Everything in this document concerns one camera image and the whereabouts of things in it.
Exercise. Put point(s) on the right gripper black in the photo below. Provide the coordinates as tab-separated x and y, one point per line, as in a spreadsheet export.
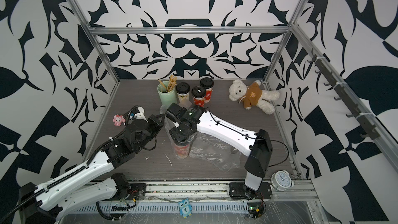
176	136

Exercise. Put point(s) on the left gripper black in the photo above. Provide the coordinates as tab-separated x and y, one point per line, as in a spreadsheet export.
157	125

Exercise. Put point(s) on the red milk tea cup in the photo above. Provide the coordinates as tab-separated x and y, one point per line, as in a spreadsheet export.
199	93
207	83
181	151

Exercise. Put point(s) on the clear plastic bag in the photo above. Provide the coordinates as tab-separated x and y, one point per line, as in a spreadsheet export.
222	155
174	116

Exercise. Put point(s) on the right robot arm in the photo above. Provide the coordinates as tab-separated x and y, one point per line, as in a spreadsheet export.
256	146

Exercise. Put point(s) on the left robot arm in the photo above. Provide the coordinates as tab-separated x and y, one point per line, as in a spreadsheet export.
49	202

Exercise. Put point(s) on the cream milk tea cup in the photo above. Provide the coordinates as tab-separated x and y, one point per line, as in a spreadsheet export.
183	91

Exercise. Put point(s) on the red milk tea cup back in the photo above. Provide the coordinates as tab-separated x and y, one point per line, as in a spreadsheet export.
207	83

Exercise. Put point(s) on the green cup holder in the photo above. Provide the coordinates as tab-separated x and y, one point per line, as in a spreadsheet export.
167	98

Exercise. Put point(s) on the pink pig toy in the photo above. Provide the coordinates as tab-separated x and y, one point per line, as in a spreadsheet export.
118	120

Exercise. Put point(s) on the white teddy bear brown hoodie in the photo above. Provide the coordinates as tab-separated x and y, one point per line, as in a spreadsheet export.
253	95

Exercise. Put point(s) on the blue owl number tag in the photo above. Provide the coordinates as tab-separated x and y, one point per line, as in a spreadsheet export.
185	208

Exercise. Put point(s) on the white alarm clock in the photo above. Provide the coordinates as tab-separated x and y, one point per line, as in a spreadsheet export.
281	181

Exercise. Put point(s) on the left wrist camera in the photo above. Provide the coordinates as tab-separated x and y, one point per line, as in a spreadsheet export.
138	113

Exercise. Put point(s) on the aluminium front rail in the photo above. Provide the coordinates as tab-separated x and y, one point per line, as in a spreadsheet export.
171	191

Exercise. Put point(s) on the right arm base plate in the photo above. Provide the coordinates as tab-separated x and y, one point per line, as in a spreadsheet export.
239	191

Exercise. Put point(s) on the wall hook rack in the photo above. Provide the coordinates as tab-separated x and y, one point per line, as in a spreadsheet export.
347	96

